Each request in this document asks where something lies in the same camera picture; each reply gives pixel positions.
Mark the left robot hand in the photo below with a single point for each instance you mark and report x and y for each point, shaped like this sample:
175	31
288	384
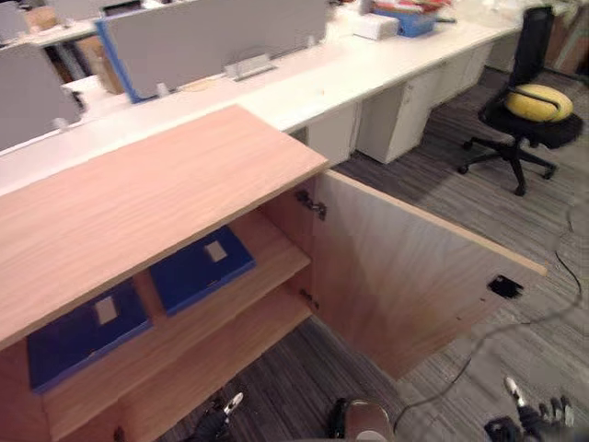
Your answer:
211	423

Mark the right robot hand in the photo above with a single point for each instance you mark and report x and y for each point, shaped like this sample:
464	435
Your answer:
524	421

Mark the black door latch plate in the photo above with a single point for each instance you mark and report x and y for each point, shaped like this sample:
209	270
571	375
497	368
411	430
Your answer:
505	286

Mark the blue folder with white label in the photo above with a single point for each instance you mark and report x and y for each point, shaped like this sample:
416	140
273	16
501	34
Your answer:
193	276
69	340

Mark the metal door hinge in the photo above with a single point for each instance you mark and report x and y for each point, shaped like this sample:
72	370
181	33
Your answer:
309	298
313	204

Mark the wooden cabinet door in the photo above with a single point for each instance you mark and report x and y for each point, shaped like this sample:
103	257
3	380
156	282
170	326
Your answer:
396	281

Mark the wooden office cabinet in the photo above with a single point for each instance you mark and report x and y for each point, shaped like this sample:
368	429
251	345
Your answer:
138	184

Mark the white under-desk cabinet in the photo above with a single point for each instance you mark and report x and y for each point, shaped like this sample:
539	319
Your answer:
331	133

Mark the black office chair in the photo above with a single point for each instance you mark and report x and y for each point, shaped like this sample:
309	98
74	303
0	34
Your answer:
534	46

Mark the silver robot body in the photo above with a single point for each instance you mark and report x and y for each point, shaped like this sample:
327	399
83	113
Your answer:
363	421

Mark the yellow seat cushion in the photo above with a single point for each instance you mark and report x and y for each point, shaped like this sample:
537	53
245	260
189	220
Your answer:
538	105

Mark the silver desk socket box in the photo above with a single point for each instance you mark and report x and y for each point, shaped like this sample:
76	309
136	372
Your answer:
250	66

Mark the long white desk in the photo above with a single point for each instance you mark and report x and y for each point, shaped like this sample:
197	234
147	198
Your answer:
331	78

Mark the small grey desk partition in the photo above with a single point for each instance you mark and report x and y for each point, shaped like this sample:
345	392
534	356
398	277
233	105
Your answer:
32	96

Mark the brown cardboard box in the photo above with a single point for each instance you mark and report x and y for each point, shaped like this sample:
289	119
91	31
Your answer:
101	64

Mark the large grey desk partition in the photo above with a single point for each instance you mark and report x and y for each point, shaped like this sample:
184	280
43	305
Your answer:
198	41

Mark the brown cardboard panel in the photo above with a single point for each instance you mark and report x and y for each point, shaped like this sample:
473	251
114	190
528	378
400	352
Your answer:
570	41

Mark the blue tray with items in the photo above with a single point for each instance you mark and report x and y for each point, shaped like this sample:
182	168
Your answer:
412	23

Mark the white box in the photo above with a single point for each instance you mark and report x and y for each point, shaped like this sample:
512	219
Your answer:
375	26

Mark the white drawer pedestal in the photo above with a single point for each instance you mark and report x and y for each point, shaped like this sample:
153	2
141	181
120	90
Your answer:
396	119

